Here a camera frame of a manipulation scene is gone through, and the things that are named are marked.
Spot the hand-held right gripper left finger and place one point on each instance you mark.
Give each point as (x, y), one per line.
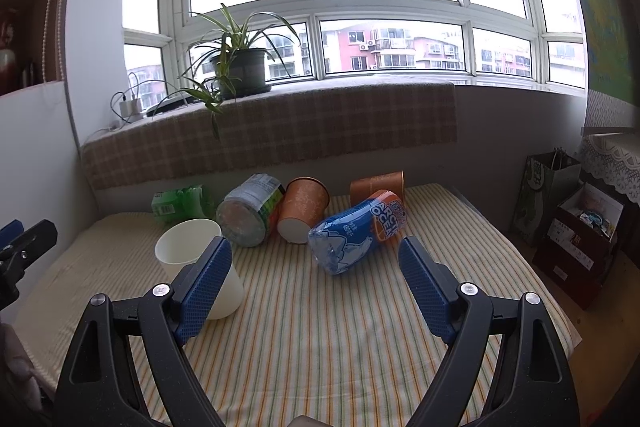
(202, 292)

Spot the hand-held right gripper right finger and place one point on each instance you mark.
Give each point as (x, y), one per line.
(425, 287)

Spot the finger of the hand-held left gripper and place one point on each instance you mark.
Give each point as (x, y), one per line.
(35, 239)

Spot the blue printed plastic cup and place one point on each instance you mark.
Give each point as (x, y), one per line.
(345, 237)

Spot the white cup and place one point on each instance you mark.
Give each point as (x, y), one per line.
(182, 241)

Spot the clear plastic cup green label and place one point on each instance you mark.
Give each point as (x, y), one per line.
(245, 217)

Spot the copper brown cup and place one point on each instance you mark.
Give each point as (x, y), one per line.
(370, 184)

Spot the orange patterned paper cup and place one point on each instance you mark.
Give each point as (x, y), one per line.
(301, 206)

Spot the green tissue packet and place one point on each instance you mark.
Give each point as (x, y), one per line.
(175, 204)

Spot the striped mattress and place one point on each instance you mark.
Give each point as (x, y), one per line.
(320, 332)

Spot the green paper bag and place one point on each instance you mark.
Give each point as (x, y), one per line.
(540, 199)

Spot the brown cardboard box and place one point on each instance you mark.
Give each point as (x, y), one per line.
(570, 257)

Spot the white charger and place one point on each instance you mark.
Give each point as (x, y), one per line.
(130, 109)

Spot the brown plaid cloth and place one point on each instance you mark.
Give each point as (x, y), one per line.
(325, 127)

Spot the wooden shelf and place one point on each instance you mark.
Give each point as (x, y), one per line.
(20, 32)

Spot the potted spider plant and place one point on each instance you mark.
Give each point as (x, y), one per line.
(242, 69)

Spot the white lace cloth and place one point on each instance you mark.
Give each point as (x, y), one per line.
(615, 162)

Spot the white window frame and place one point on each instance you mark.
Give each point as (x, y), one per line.
(310, 4)

